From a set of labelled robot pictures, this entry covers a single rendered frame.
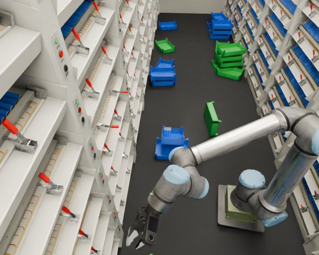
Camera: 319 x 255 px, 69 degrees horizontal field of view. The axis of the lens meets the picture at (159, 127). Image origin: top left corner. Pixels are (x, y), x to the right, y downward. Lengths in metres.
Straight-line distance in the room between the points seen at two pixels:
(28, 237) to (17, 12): 0.52
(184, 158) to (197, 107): 1.67
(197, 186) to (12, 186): 0.62
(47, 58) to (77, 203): 0.53
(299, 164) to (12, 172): 1.10
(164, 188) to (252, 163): 1.48
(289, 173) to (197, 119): 1.40
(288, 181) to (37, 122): 1.12
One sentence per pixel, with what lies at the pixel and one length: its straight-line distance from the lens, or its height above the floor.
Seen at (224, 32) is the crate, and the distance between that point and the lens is 4.10.
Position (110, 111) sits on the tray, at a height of 0.90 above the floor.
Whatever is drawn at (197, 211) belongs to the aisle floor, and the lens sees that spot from 1.89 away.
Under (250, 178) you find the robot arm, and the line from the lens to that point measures 1.59.
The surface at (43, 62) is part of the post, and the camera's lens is 0.66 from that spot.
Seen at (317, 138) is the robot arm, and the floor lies 1.01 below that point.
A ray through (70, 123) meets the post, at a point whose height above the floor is 1.20.
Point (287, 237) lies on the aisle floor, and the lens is 2.01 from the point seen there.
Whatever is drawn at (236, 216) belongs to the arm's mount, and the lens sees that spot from 1.81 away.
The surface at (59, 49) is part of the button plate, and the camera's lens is 0.68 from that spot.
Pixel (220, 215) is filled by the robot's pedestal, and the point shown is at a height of 0.06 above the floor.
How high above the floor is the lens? 1.71
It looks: 46 degrees down
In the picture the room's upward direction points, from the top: straight up
